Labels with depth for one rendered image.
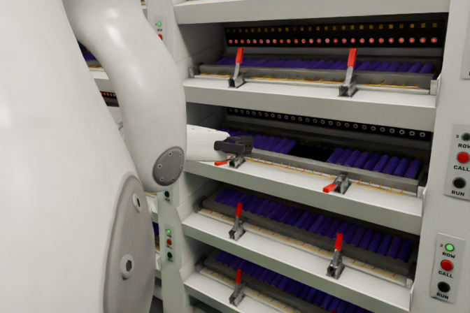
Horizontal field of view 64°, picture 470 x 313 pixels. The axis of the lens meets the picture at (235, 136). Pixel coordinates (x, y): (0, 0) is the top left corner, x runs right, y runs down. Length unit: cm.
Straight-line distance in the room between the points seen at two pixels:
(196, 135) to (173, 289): 77
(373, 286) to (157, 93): 63
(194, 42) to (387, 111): 55
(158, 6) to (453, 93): 70
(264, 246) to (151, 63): 65
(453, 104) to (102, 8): 53
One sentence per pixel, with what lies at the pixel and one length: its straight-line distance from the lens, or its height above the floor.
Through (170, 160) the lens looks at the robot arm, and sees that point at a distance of 41.
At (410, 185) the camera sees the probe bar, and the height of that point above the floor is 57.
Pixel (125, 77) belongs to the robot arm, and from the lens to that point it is 39.
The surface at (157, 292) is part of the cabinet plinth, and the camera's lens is 140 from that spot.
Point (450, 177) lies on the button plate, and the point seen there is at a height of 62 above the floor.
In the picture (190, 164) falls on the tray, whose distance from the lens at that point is 101.
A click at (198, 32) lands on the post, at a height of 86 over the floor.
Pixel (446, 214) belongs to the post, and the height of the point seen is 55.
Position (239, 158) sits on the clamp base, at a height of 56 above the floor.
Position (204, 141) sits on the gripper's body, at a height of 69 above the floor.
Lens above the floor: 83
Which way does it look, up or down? 14 degrees down
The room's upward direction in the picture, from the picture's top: straight up
